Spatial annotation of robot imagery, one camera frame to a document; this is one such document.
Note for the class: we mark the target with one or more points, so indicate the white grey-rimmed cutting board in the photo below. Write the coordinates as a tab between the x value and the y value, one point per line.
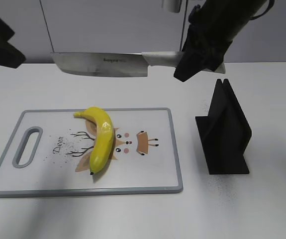
48	154

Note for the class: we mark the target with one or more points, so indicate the black knife stand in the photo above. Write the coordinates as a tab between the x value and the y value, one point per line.
224	132

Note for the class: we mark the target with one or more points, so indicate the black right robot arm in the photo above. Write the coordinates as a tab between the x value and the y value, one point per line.
211	31

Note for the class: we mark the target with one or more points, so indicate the knife with white handle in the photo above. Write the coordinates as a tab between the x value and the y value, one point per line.
114	64

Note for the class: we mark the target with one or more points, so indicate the yellow plastic banana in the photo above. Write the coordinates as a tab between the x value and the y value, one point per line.
104	137

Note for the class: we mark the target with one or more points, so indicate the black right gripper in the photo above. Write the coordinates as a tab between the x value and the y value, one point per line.
200	52

